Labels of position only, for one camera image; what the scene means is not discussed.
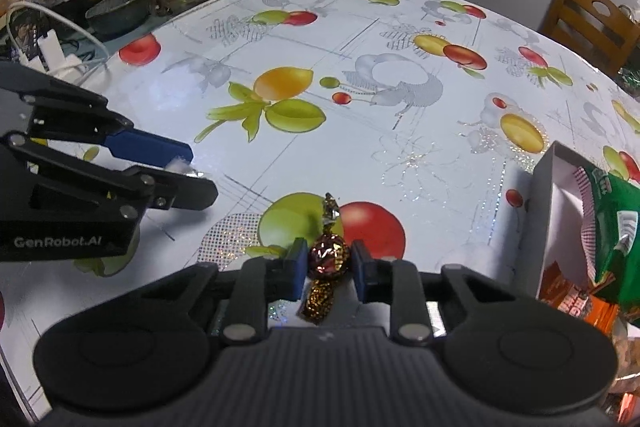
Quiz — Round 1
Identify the wooden chair far right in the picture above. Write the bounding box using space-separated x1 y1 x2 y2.
540 0 639 79

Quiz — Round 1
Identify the white shallow cardboard box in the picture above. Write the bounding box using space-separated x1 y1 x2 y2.
512 140 640 427

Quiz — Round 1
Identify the white charger cable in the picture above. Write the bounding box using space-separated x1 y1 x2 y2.
4 1 112 68

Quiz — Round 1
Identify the orange square snack packet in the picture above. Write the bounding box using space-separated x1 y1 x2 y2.
538 262 620 336

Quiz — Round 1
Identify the dark frying pan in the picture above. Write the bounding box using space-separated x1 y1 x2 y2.
85 0 154 40

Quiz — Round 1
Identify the red gold candy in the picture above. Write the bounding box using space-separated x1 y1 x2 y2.
299 193 350 325

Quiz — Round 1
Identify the brown peanut snack bag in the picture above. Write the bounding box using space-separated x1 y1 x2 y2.
610 319 639 397

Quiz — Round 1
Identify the fruit pattern tablecloth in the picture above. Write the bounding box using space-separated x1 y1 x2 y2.
1 0 639 421

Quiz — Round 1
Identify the green snack bag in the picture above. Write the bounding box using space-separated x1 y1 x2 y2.
574 167 639 321

